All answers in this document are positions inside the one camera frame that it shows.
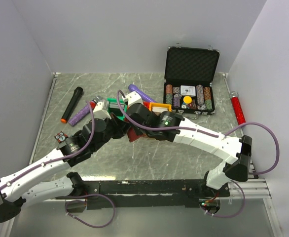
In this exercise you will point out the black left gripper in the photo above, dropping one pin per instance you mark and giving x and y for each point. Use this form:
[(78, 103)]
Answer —
[(120, 127)]

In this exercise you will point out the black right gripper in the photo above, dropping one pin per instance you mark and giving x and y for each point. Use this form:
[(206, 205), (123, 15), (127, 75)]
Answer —
[(135, 128)]

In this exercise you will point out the red leather card holder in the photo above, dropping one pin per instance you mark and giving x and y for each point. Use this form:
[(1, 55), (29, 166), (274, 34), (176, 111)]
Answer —
[(132, 136)]

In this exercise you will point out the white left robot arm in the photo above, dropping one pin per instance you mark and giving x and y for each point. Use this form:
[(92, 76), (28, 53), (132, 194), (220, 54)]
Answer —
[(28, 186)]

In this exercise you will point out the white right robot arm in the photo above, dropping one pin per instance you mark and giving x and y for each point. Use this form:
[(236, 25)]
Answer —
[(234, 152)]

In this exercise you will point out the red plastic card bin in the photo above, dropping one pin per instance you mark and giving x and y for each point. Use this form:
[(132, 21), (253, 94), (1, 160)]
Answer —
[(146, 103)]

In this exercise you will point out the yellow plastic card bin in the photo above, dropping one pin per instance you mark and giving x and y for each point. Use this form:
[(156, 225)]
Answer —
[(158, 108)]

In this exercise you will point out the green plastic card bin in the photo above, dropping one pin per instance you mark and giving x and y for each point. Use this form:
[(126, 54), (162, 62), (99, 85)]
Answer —
[(114, 108)]

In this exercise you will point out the red owl card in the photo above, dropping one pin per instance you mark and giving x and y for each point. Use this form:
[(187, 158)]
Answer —
[(61, 137)]

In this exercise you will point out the white playing card deck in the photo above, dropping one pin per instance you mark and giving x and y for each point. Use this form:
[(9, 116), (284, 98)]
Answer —
[(187, 90)]

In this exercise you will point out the purple plastic toy microphone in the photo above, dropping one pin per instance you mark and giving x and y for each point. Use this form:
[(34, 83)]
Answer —
[(144, 96)]

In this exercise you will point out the purple glitter toy microphone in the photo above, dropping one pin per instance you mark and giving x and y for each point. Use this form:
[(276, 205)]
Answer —
[(84, 111)]

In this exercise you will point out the yellow poker dealer chip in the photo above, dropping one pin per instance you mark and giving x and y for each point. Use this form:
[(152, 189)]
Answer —
[(187, 99)]

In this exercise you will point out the black toy microphone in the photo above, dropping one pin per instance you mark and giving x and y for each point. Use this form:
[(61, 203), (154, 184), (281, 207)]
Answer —
[(77, 94)]

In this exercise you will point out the black poker chip case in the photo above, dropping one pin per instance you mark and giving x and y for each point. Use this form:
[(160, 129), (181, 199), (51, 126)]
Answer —
[(193, 67)]

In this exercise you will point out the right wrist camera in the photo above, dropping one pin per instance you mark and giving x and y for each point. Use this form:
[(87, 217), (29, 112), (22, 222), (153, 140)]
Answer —
[(132, 98)]

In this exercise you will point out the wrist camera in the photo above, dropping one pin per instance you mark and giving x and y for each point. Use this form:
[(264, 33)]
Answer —
[(132, 98), (101, 110)]

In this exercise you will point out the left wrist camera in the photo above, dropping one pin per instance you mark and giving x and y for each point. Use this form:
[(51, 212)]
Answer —
[(101, 110)]

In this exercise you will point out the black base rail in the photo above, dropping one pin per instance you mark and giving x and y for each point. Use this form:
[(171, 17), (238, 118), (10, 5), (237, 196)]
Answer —
[(152, 193)]

